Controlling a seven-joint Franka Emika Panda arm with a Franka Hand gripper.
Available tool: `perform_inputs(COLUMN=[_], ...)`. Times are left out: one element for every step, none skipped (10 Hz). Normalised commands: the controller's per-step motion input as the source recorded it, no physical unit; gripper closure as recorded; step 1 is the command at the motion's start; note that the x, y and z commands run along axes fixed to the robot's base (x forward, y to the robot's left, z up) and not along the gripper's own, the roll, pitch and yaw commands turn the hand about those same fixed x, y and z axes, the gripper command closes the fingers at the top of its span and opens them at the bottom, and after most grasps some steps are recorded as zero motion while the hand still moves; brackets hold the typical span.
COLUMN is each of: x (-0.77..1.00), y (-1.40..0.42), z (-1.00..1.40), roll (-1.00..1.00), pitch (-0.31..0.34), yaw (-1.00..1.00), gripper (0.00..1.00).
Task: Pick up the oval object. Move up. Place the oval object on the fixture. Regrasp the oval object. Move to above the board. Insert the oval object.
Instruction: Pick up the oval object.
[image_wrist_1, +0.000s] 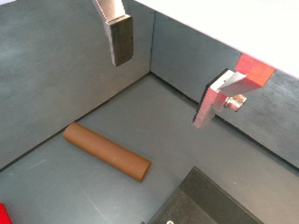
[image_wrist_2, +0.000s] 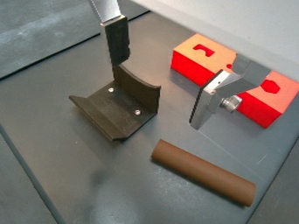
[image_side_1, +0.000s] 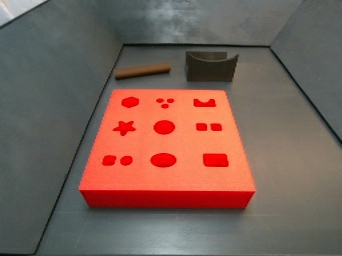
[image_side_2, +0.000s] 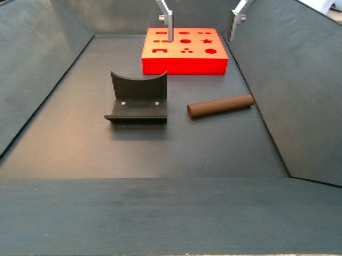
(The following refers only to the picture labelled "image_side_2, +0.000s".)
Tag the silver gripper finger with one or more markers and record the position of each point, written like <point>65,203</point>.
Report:
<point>238,17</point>
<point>166,17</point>

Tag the black curved fixture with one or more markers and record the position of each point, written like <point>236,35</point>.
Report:
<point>140,99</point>

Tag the red block with shaped holes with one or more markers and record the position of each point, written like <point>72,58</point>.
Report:
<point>195,53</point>

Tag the brown oval cylinder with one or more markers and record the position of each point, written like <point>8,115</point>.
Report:
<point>219,105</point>

